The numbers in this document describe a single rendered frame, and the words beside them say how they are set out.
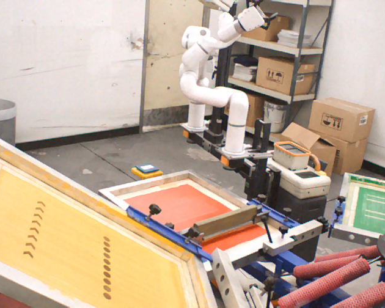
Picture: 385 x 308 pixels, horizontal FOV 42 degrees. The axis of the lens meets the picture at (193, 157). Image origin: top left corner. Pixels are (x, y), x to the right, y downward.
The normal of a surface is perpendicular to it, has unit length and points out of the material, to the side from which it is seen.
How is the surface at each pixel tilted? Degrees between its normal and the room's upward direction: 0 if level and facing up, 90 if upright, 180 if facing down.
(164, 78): 90
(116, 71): 90
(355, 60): 90
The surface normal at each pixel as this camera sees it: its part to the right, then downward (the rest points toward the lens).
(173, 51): 0.63, 0.33
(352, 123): -0.69, 0.16
